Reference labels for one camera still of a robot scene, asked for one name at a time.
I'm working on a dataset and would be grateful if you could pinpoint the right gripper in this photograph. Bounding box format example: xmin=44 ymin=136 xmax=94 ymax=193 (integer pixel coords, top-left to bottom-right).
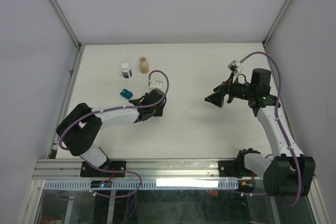
xmin=205 ymin=71 xmax=255 ymax=108

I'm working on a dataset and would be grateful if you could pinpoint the clear bottle with orange pills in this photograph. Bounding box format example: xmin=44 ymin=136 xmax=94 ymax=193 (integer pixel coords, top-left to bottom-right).
xmin=139 ymin=57 xmax=149 ymax=74

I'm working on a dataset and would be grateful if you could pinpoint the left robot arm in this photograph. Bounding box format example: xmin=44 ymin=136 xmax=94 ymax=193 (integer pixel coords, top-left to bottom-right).
xmin=56 ymin=89 xmax=166 ymax=178

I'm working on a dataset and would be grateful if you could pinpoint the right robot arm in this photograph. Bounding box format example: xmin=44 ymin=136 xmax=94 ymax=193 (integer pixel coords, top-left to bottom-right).
xmin=205 ymin=68 xmax=316 ymax=197

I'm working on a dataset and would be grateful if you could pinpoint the blue pill box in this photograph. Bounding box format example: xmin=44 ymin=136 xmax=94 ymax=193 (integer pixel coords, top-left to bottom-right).
xmin=120 ymin=89 xmax=133 ymax=100

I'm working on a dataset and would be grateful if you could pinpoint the white cap pill bottle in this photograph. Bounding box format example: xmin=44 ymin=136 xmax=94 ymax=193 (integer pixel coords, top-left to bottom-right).
xmin=121 ymin=62 xmax=132 ymax=79

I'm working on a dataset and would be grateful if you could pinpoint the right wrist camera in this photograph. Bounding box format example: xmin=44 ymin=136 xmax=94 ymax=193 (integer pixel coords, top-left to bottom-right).
xmin=227 ymin=60 xmax=243 ymax=82

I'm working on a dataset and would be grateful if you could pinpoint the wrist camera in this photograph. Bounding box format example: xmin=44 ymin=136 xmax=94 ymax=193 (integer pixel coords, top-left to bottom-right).
xmin=227 ymin=60 xmax=243 ymax=82
xmin=148 ymin=79 xmax=163 ymax=90

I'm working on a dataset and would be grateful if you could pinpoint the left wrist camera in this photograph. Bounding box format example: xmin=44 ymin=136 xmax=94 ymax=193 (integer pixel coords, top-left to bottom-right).
xmin=148 ymin=79 xmax=163 ymax=90

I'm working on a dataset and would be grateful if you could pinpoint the right aluminium frame post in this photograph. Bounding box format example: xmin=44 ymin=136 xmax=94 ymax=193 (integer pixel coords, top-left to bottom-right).
xmin=262 ymin=0 xmax=293 ymax=47

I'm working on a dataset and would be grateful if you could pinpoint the aluminium frame post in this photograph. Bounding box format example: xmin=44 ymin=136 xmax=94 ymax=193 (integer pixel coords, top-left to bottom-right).
xmin=48 ymin=0 xmax=81 ymax=49
xmin=262 ymin=0 xmax=293 ymax=47

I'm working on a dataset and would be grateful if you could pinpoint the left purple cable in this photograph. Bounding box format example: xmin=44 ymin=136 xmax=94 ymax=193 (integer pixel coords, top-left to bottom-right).
xmin=55 ymin=70 xmax=170 ymax=224

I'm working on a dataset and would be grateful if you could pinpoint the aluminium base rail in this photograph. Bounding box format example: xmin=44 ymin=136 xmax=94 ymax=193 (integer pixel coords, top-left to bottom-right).
xmin=33 ymin=158 xmax=237 ymax=180

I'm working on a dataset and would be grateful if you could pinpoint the white slotted cable duct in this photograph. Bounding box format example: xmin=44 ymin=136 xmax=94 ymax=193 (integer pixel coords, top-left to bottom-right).
xmin=44 ymin=178 xmax=238 ymax=191

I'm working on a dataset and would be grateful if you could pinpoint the left aluminium frame post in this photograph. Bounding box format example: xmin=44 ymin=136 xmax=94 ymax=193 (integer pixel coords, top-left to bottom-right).
xmin=48 ymin=0 xmax=81 ymax=49

